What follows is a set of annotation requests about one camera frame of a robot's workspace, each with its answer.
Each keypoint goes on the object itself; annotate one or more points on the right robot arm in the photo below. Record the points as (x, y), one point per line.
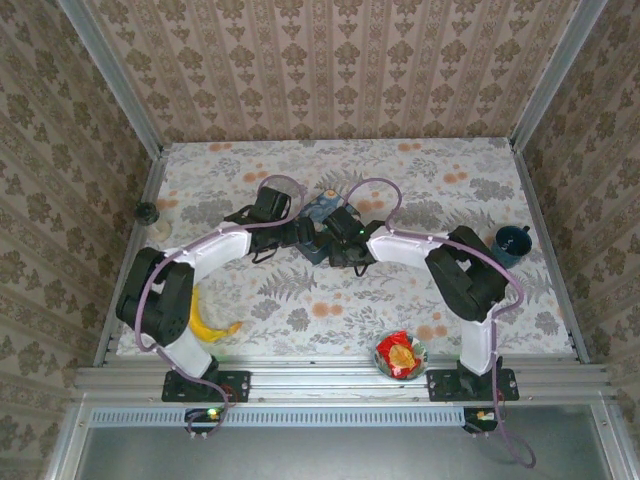
(465, 285)

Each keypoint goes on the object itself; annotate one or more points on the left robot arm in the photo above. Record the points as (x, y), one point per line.
(160, 300)

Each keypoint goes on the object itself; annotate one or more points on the floral tablecloth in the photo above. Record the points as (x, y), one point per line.
(350, 310)

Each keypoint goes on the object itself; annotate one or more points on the red snack packet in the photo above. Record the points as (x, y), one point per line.
(397, 352)

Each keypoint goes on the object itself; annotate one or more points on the yellow banana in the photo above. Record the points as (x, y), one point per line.
(207, 327)

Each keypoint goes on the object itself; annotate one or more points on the small beige round object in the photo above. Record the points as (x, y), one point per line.
(162, 231)

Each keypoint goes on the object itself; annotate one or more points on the aluminium base beam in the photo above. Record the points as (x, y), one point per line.
(325, 382)

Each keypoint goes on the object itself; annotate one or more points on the patterned bowl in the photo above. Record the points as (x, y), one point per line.
(425, 352)

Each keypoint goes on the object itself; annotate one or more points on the small black ball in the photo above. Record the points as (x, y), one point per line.
(147, 212)

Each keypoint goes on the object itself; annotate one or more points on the dark blue mug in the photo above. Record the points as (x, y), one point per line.
(510, 247)

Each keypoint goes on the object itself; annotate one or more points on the small circuit board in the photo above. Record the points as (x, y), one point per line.
(480, 420)
(205, 417)

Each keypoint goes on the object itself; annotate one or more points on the grey metal panel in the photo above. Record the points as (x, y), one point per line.
(325, 455)

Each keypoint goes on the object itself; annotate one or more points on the aluminium side rail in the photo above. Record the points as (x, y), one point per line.
(550, 250)
(132, 260)

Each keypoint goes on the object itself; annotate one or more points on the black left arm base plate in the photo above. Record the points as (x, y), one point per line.
(235, 386)

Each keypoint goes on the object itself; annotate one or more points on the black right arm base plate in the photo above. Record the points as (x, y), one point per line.
(440, 387)

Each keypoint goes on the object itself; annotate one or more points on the aluminium corner post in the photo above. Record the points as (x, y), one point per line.
(555, 75)
(115, 80)

